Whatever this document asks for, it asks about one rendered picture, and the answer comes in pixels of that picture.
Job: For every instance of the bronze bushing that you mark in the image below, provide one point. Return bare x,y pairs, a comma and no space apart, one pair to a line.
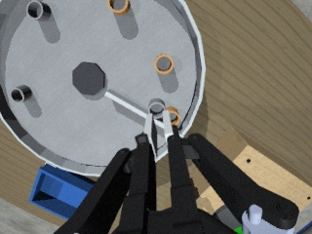
121,12
177,118
167,70

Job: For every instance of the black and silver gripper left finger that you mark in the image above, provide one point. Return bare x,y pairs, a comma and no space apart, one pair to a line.
97,212

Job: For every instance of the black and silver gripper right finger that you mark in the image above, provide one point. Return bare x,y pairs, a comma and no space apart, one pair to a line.
259,210

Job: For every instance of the blue square tray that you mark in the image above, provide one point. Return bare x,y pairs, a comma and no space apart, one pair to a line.
58,191

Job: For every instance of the grey metal bushing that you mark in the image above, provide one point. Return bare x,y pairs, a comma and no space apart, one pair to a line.
31,10
24,90
156,115

